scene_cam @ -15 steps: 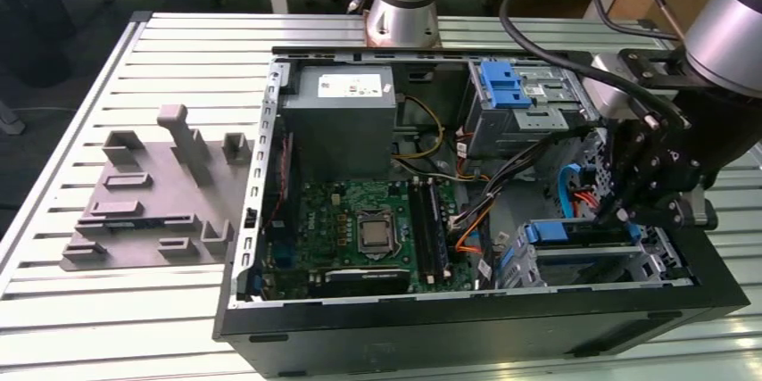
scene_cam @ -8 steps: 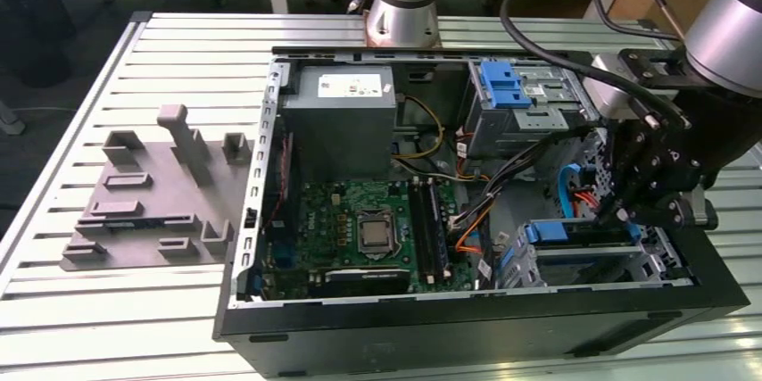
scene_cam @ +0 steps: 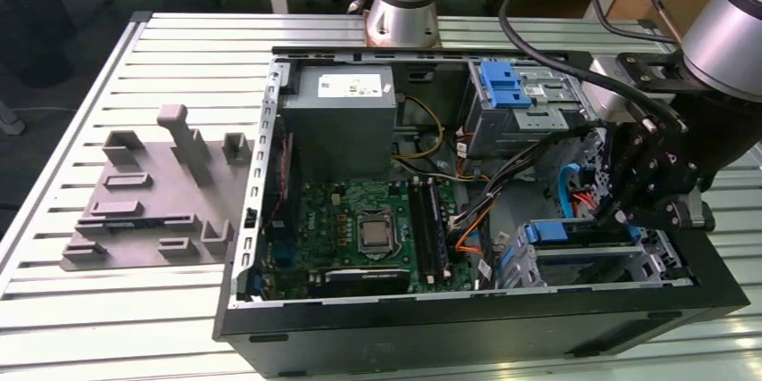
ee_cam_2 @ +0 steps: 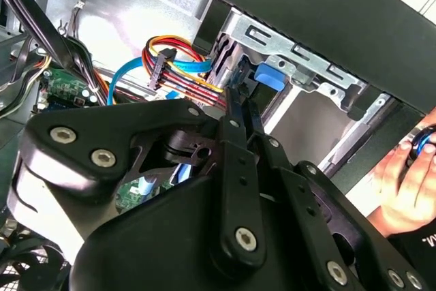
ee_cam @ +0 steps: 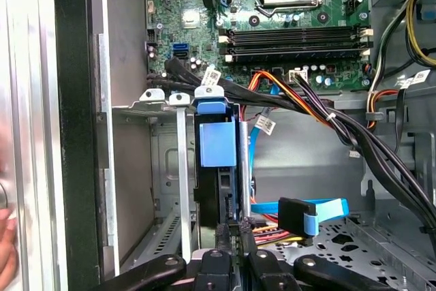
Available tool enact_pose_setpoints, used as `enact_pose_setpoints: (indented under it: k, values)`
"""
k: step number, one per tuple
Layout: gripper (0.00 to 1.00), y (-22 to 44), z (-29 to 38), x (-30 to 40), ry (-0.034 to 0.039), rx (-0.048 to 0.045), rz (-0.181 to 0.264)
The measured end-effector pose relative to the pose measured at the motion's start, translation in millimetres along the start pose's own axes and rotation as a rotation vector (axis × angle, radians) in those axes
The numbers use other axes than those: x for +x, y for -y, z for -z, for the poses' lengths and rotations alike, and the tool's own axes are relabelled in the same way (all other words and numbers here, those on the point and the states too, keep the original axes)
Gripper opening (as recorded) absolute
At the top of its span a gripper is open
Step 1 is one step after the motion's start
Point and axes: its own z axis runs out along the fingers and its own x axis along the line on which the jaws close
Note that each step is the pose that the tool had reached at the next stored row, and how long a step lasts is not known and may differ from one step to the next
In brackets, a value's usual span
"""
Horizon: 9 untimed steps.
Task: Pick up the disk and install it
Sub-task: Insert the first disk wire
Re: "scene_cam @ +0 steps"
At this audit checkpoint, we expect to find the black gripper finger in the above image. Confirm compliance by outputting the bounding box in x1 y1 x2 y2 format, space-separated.
621 183 717 233
597 123 660 227

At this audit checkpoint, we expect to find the metal disk bay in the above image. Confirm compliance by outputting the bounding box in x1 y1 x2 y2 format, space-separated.
500 218 678 289

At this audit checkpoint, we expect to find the metal optical drive cage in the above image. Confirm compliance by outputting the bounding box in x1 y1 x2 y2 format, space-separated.
462 59 602 160

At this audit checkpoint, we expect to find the blue plastic drive latch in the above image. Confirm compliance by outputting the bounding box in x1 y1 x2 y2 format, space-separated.
480 61 537 110

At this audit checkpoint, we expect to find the black RAM slot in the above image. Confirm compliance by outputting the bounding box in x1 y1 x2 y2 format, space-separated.
426 178 454 280
408 178 440 285

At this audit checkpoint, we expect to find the silver CPU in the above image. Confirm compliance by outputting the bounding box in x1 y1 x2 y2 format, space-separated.
358 219 396 253

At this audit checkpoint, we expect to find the grey power supply unit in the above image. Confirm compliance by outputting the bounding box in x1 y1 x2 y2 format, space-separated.
278 63 400 182

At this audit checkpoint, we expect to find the black PC case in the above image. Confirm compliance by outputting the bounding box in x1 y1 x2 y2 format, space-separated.
213 45 751 378

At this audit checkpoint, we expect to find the black graphics card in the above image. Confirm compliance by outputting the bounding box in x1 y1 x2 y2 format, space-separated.
308 266 414 298

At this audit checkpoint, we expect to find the green motherboard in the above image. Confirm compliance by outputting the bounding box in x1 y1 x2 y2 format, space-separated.
261 177 481 301

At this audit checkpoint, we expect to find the grey parts rack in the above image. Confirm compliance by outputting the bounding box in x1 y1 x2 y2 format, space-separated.
59 104 258 273

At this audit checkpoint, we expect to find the white stand foot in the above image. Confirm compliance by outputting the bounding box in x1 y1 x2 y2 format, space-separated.
0 99 27 136

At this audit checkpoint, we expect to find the power wire with black connector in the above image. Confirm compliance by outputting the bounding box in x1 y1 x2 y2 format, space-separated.
569 177 604 218

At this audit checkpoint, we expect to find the blue flat data wire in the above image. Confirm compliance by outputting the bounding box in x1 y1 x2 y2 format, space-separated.
558 162 601 221

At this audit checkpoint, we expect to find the black cable bundle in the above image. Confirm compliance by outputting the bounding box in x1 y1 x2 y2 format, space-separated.
450 128 577 233

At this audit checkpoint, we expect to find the yellow wire pair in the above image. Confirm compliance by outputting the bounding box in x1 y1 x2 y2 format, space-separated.
392 94 448 162

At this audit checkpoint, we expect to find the orange wire bundle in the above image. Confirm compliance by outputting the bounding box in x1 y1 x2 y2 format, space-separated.
453 222 485 253

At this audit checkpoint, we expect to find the thin red wire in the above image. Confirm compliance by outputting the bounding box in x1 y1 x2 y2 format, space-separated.
265 130 298 226

